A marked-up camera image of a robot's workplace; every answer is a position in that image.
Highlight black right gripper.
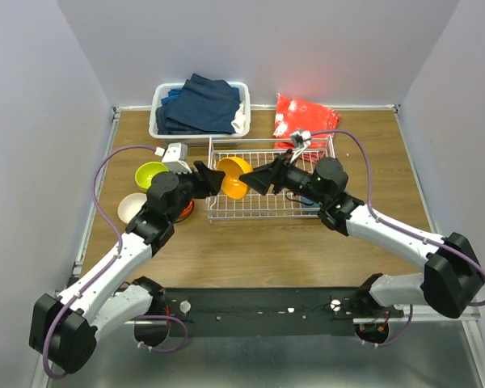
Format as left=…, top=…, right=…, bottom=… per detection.
left=238, top=149, right=327, bottom=206

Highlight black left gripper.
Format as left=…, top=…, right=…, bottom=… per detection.
left=168, top=160, right=225, bottom=224

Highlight yellow orange bowl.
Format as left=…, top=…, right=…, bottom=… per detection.
left=217, top=157, right=253, bottom=200

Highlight lime green bowl tall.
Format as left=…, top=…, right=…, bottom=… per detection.
left=134, top=162, right=169, bottom=192

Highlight white blue patterned bowl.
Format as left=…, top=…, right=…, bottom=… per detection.
left=117, top=192, right=146, bottom=224

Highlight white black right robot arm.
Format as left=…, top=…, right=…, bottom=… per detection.
left=240, top=155, right=485, bottom=318

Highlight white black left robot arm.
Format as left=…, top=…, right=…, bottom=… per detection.
left=28, top=161, right=225, bottom=379

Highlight white cloth in basket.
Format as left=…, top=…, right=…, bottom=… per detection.
left=231, top=102, right=246, bottom=134

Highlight red white folded towel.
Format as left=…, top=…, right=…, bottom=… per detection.
left=273, top=94, right=340, bottom=149

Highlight folded blue jeans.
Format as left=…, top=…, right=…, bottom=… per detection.
left=157, top=74, right=241, bottom=135

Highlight white plastic laundry basket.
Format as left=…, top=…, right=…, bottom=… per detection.
left=149, top=81, right=251, bottom=146

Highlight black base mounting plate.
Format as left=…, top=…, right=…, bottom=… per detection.
left=133, top=286, right=405, bottom=348

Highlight white wire dish rack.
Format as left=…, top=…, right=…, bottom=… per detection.
left=205, top=138, right=317, bottom=222

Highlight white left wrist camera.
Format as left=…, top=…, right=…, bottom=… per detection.
left=154, top=142, right=192, bottom=174

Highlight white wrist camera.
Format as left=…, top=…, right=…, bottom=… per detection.
left=154, top=142, right=192, bottom=174
left=290, top=130, right=312, bottom=164

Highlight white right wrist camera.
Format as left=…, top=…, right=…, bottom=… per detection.
left=290, top=130, right=312, bottom=164

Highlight aluminium frame rail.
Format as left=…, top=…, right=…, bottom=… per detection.
left=50, top=289, right=481, bottom=324

